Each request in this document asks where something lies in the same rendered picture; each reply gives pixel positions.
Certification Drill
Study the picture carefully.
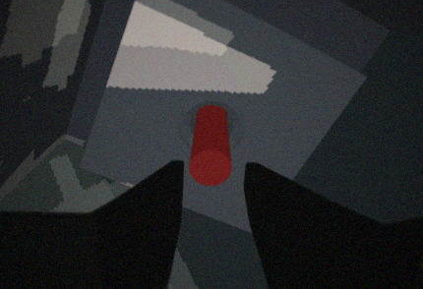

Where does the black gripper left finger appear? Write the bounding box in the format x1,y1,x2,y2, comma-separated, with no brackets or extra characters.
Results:
0,160,184,289

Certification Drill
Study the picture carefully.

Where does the red peg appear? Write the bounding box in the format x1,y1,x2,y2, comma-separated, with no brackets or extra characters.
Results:
189,105,232,186

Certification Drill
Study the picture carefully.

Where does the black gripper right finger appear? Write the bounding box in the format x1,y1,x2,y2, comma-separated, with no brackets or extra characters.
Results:
244,162,423,289

